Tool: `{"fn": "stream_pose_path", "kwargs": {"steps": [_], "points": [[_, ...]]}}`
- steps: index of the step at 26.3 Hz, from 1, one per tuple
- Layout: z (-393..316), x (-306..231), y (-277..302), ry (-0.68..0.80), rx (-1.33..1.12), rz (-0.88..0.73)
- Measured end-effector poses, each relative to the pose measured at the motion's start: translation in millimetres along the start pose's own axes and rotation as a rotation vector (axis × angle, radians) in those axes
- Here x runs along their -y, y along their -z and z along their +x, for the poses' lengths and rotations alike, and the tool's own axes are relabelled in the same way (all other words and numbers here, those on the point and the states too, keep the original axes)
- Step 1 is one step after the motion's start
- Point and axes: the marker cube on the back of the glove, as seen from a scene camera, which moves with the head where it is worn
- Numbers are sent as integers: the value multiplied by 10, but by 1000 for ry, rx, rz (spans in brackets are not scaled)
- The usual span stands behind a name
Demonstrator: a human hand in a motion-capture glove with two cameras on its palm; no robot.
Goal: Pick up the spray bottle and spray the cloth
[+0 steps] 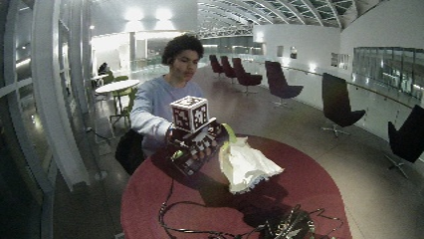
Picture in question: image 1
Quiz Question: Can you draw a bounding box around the white cloth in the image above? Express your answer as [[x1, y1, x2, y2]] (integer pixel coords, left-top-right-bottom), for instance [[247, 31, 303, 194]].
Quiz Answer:
[[216, 134, 284, 195]]

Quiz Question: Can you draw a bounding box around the white marker cube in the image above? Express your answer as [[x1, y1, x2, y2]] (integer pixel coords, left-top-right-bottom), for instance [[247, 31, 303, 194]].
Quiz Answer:
[[170, 96, 211, 133]]

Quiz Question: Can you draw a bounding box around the black chair behind person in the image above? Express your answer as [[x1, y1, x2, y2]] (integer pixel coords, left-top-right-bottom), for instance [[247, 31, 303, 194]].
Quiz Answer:
[[114, 128, 146, 176]]

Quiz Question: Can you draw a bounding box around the the person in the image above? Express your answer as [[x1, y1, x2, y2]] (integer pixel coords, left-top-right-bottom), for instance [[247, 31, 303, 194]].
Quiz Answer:
[[129, 34, 207, 157]]

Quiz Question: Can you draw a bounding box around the green chair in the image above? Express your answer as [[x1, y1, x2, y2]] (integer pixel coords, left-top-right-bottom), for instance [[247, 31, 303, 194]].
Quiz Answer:
[[109, 86, 139, 127]]

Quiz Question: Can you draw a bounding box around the dark red lounge chair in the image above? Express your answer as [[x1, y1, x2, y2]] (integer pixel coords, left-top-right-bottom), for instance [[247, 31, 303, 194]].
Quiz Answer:
[[208, 54, 224, 80], [219, 55, 238, 83], [230, 57, 263, 95]]

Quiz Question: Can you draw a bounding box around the white round table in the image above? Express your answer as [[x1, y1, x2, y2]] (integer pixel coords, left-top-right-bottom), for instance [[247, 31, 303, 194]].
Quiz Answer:
[[94, 79, 142, 118]]

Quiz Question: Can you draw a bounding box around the dark purple lounge chair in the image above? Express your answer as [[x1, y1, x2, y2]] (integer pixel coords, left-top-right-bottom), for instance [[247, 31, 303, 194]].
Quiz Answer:
[[263, 60, 304, 108]]

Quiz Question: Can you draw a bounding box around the black lounge chair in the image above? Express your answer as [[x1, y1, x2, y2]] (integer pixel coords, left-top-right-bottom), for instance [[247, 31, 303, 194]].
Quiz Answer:
[[384, 104, 424, 179], [320, 72, 367, 137]]

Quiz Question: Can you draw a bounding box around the white structural column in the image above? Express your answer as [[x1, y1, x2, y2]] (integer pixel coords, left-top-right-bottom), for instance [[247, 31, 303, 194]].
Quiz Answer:
[[30, 0, 91, 193]]

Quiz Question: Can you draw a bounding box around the black cable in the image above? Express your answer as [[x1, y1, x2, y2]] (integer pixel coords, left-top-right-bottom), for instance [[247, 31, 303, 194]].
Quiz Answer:
[[158, 178, 268, 239]]

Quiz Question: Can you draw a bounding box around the black device with wires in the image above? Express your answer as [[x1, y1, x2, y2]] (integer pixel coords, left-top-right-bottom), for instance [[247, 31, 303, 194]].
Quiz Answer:
[[263, 206, 343, 239]]

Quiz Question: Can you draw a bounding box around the wide framed wall picture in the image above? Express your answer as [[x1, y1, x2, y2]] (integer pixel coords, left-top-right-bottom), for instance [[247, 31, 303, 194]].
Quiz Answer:
[[329, 52, 351, 70]]

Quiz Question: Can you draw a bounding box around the glass window wall panel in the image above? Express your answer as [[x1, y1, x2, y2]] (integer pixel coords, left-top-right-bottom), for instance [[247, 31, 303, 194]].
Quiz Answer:
[[351, 46, 424, 102]]

